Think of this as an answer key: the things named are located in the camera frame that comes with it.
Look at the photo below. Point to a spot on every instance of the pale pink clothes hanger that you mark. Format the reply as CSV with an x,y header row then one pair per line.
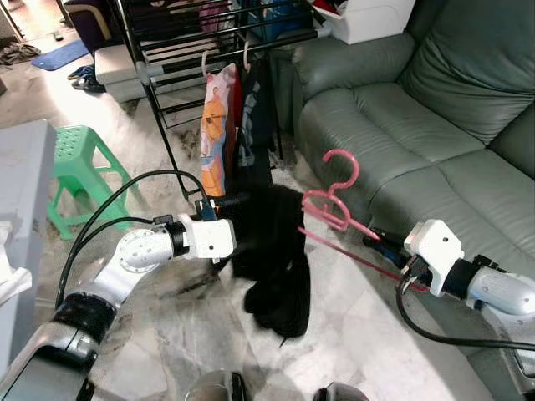
x,y
203,63
247,54

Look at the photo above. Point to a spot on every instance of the black metal drying rack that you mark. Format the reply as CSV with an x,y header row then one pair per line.
x,y
149,73

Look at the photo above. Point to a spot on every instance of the green leather sofa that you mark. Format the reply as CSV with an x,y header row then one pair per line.
x,y
401,125

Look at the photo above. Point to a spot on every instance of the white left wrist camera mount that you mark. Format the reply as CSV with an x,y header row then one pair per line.
x,y
209,238

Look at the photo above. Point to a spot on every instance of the silver right robot leg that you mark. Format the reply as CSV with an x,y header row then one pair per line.
x,y
338,394

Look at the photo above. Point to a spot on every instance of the dark garment with print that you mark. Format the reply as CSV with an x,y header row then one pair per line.
x,y
255,117

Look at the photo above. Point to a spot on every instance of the blue floor mat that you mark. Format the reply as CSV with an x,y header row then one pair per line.
x,y
60,56

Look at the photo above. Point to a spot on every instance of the light blue plastic table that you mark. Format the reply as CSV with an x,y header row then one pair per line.
x,y
25,184

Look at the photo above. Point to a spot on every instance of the white storage box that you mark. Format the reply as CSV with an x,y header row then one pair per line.
x,y
376,21

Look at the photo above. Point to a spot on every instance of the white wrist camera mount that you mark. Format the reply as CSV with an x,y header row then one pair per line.
x,y
435,246
209,238

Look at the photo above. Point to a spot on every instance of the black garment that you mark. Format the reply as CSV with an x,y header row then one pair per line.
x,y
272,251

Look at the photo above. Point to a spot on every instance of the pink plastic clothes hanger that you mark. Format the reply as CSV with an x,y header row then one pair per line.
x,y
328,210

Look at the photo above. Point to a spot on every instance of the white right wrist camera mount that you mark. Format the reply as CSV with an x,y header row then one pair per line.
x,y
435,246

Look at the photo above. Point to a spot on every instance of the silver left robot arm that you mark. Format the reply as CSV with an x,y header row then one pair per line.
x,y
138,251

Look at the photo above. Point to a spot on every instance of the white low box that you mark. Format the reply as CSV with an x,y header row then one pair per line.
x,y
117,71

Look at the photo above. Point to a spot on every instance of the green plastic stool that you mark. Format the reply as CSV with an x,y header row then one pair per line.
x,y
79,150

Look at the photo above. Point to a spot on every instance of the blue plastic bag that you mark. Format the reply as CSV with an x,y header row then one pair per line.
x,y
267,21

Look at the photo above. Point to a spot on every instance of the silver left robot leg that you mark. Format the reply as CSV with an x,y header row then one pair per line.
x,y
213,391

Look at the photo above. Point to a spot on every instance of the pink orange print garment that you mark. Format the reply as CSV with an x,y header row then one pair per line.
x,y
216,125

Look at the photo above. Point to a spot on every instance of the grey crumpled cloth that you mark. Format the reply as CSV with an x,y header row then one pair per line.
x,y
21,53

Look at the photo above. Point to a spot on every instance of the pink clothes pile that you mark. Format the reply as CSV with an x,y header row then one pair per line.
x,y
213,15

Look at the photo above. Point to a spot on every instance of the silver robot leg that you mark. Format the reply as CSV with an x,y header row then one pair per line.
x,y
213,391
338,394

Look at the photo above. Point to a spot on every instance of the blue slipper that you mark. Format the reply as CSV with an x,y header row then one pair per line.
x,y
79,73
92,84

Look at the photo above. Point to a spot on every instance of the purple armchair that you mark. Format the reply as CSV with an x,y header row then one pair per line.
x,y
88,21

